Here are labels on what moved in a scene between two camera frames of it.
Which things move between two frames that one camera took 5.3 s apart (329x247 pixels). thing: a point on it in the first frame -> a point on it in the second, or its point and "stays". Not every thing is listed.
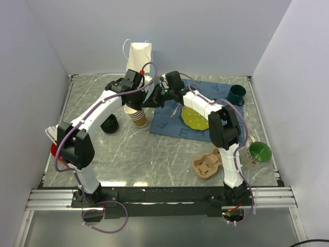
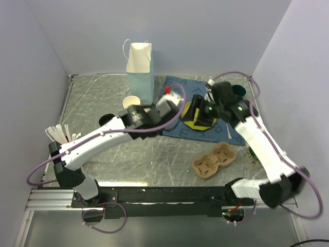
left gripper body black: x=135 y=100 -> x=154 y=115
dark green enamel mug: x=236 y=94 stays
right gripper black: x=155 y=102 -> x=198 y=102
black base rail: x=122 y=203 stays
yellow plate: x=194 y=119 stays
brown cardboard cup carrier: x=206 y=165 stays
